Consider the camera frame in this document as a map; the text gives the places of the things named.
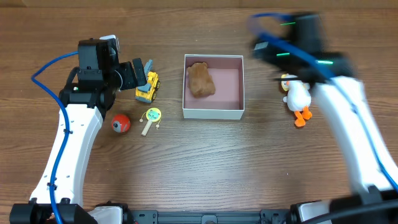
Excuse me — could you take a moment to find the yellow toy crane truck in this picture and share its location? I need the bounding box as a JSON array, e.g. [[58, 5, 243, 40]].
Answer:
[[135, 59, 160, 103]]

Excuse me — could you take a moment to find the white plush duck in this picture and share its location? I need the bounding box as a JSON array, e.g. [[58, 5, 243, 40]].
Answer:
[[281, 74, 312, 128]]

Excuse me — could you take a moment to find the brown plush toy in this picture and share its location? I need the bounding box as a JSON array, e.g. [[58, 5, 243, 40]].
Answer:
[[187, 62, 216, 98]]

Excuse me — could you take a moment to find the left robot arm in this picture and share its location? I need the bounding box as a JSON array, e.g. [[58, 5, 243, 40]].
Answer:
[[9, 35, 147, 223]]

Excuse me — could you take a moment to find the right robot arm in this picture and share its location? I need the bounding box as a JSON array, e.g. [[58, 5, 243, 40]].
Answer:
[[248, 12, 397, 223]]

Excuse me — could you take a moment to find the wooden rattle drum toy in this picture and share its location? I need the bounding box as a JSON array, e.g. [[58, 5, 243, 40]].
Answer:
[[139, 108, 162, 136]]

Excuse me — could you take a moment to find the red ball toy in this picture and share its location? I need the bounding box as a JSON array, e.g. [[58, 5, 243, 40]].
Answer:
[[112, 114, 131, 133]]

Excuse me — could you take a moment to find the white box with pink interior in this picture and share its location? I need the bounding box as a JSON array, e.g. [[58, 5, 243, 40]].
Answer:
[[182, 54, 245, 120]]

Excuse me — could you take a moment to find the right blue cable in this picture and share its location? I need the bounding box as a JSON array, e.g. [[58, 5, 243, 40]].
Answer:
[[247, 12, 398, 192]]

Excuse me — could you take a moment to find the blue cable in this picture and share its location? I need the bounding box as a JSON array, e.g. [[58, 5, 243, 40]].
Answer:
[[247, 12, 398, 192], [30, 50, 80, 224]]

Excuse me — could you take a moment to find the left blue cable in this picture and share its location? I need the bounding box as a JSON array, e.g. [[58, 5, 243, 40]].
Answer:
[[30, 50, 80, 224]]

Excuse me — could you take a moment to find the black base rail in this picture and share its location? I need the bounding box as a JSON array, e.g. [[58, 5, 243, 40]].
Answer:
[[122, 209, 301, 224]]

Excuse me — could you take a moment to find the black thick cable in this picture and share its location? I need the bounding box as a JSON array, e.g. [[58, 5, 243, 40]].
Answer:
[[310, 198, 398, 224]]

